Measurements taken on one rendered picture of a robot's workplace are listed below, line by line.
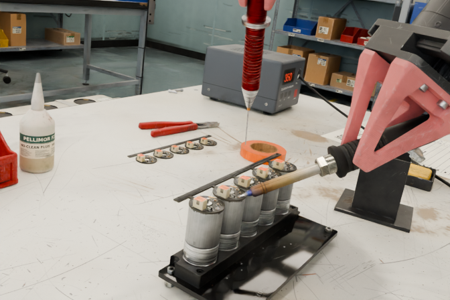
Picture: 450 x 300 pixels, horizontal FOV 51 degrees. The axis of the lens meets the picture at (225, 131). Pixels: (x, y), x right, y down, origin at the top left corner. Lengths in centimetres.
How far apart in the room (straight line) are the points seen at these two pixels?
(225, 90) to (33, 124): 43
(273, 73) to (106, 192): 42
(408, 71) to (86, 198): 30
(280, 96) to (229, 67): 10
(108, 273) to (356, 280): 19
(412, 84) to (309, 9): 497
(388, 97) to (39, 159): 34
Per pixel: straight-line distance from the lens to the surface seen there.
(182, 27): 621
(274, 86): 80
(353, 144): 36
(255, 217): 37
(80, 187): 48
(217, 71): 85
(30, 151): 51
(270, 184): 34
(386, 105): 33
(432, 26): 35
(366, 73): 36
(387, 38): 36
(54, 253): 38
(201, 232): 32
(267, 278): 35
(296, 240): 41
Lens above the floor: 96
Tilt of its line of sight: 17 degrees down
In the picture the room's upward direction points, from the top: 8 degrees clockwise
